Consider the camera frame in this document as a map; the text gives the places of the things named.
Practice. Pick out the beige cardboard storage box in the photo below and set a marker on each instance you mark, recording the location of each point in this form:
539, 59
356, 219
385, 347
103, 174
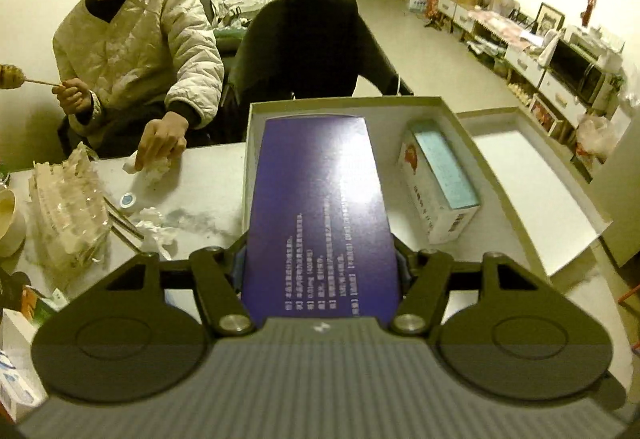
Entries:
390, 129

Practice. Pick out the purple box with white text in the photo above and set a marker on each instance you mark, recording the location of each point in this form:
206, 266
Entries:
320, 199

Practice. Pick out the plastic bag on cabinet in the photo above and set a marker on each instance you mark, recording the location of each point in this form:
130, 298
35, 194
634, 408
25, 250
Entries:
597, 136

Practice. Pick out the clear plastic bag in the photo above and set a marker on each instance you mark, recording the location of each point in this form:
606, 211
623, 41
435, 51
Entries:
70, 214

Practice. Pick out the black chair with jacket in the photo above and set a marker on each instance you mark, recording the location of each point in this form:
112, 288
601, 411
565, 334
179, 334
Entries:
310, 44

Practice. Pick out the beige cardboard box lid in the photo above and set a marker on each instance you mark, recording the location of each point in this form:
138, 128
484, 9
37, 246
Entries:
530, 189

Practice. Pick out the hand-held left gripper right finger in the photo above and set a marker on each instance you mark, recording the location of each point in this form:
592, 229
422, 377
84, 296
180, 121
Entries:
403, 269

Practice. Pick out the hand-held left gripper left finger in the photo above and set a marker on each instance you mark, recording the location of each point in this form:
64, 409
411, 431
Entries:
239, 269

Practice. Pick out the white marble desktop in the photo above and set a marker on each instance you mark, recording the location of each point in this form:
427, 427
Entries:
210, 179

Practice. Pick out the food skewer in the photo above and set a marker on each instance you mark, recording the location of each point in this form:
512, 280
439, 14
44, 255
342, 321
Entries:
10, 75

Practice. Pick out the black picture frame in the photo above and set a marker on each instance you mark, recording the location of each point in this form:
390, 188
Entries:
549, 19

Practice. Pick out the wooden chopsticks pair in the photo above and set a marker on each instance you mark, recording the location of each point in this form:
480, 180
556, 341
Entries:
122, 219

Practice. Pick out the low storage cabinet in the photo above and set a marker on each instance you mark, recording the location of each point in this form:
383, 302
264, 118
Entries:
520, 59

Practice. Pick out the white box with teal side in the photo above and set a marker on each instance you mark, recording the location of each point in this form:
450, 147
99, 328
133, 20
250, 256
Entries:
445, 179

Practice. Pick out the microwave oven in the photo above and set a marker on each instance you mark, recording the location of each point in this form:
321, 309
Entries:
575, 74

